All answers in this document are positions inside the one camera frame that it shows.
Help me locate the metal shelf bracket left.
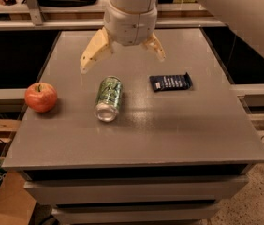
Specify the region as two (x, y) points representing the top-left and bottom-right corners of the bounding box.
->
(26, 0), (43, 26)

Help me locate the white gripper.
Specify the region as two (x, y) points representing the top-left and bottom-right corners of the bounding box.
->
(80, 1), (166, 74)

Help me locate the black computer mouse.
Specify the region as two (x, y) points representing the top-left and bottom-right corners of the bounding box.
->
(5, 0), (25, 6)

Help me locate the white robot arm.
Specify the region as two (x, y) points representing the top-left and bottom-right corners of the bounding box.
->
(80, 0), (264, 73)

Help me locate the dark blue snack bar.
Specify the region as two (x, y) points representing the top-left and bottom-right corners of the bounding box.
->
(149, 73), (192, 92)

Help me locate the green soda can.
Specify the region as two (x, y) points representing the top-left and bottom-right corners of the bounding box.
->
(95, 76), (123, 122)

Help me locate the grey drawer cabinet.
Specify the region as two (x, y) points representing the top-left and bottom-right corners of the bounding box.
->
(5, 164), (254, 225)

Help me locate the red apple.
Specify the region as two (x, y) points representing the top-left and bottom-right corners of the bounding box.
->
(24, 82), (57, 113)

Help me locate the cardboard box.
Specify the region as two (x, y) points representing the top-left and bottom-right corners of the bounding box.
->
(0, 119), (36, 225)

